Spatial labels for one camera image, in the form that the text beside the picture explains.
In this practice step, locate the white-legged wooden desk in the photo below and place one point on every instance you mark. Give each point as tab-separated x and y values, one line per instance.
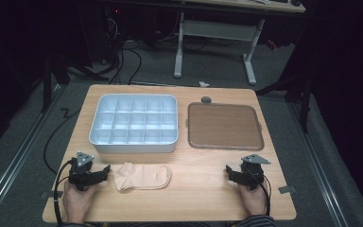
216	30

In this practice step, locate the small grey knob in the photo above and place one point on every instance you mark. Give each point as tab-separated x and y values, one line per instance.
206	100

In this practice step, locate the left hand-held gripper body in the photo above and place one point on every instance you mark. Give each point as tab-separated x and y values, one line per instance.
80	176

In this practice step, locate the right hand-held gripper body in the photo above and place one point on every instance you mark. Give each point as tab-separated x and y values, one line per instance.
252	175

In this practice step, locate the person's left hand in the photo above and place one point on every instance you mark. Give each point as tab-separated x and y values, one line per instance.
77	201

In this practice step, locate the beige sock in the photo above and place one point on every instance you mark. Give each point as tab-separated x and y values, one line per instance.
141	177

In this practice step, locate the brown square tray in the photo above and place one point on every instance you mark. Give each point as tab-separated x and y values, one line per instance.
225	126

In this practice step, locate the white divided storage box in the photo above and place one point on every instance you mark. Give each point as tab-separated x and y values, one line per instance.
134	124

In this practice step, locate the grey tape strip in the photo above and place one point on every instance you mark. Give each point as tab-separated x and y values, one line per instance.
52	194
286	189

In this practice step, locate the person's right hand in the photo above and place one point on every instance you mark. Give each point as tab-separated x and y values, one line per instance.
252	201

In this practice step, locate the metal floor rail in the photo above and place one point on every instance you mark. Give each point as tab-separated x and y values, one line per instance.
19	157
318	170

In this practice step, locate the crumpled white paper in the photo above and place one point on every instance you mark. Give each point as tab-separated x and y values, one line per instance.
203	83

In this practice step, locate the black metal stand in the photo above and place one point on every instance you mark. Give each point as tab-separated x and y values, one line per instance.
48	82
296	91

